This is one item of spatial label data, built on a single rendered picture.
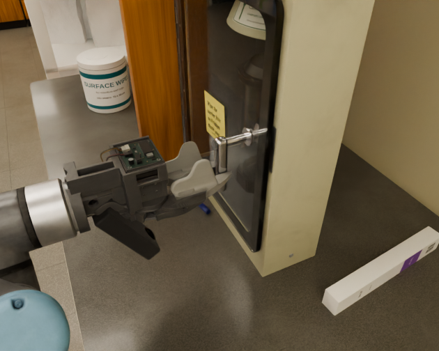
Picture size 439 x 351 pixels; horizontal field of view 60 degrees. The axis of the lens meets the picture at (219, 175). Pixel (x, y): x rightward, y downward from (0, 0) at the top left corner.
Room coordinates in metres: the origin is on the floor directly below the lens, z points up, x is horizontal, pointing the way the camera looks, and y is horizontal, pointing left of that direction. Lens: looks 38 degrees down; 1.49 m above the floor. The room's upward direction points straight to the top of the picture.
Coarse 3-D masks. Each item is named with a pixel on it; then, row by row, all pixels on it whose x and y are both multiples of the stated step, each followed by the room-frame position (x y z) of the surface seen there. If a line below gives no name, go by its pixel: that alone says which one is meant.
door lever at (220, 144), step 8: (248, 128) 0.45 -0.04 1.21; (232, 136) 0.44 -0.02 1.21; (240, 136) 0.44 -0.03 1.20; (248, 136) 0.44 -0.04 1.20; (216, 144) 0.42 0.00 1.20; (224, 144) 0.43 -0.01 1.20; (232, 144) 0.43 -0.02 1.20; (248, 144) 0.44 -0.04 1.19; (216, 152) 0.43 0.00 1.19; (224, 152) 0.43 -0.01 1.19; (216, 160) 0.43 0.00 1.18; (224, 160) 0.43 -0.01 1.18; (216, 168) 0.43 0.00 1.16; (224, 168) 0.43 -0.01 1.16; (224, 184) 0.43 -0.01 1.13
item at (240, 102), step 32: (192, 0) 0.62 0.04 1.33; (224, 0) 0.52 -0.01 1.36; (256, 0) 0.45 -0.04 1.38; (192, 32) 0.63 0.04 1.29; (224, 32) 0.52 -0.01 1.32; (256, 32) 0.44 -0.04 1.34; (192, 64) 0.63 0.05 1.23; (224, 64) 0.52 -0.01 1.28; (256, 64) 0.44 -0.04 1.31; (192, 96) 0.64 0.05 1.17; (224, 96) 0.52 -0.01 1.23; (256, 96) 0.44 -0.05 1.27; (192, 128) 0.65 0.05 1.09; (256, 128) 0.43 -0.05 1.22; (256, 160) 0.43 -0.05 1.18; (224, 192) 0.52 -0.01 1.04; (256, 192) 0.42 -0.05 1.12; (256, 224) 0.41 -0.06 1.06
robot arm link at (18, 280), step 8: (16, 264) 0.30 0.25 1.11; (24, 264) 0.28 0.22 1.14; (32, 264) 0.29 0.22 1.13; (0, 272) 0.25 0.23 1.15; (8, 272) 0.26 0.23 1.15; (16, 272) 0.26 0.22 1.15; (24, 272) 0.27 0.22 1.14; (32, 272) 0.28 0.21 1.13; (8, 280) 0.25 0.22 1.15; (16, 280) 0.25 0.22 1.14; (24, 280) 0.26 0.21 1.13; (32, 280) 0.27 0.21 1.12
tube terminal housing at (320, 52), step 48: (288, 0) 0.42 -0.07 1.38; (336, 0) 0.43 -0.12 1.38; (288, 48) 0.41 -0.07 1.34; (336, 48) 0.44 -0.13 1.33; (288, 96) 0.41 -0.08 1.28; (336, 96) 0.44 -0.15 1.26; (288, 144) 0.42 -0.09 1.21; (336, 144) 0.45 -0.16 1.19; (288, 192) 0.42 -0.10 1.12; (240, 240) 0.48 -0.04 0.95; (288, 240) 0.43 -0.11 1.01
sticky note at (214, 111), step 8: (208, 96) 0.57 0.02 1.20; (208, 104) 0.57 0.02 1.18; (216, 104) 0.54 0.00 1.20; (208, 112) 0.57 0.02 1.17; (216, 112) 0.54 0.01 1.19; (208, 120) 0.57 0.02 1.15; (216, 120) 0.55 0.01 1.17; (208, 128) 0.57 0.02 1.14; (216, 128) 0.55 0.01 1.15; (224, 128) 0.52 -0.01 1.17; (216, 136) 0.55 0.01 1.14; (224, 136) 0.52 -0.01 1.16
